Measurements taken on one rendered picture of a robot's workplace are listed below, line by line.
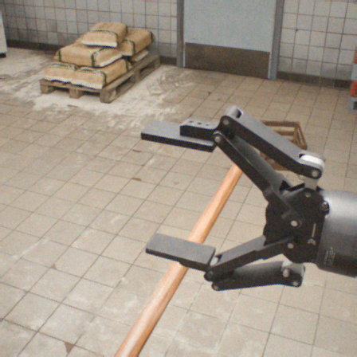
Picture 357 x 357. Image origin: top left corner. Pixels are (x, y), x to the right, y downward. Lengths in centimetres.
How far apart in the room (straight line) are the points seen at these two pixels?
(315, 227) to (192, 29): 508
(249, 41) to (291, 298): 336
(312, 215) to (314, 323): 202
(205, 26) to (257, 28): 58
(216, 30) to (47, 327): 383
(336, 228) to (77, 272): 231
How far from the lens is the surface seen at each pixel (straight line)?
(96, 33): 486
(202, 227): 92
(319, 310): 252
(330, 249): 43
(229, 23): 533
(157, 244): 53
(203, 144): 43
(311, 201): 44
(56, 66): 493
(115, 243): 283
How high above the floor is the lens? 176
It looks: 31 degrees down
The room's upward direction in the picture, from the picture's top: straight up
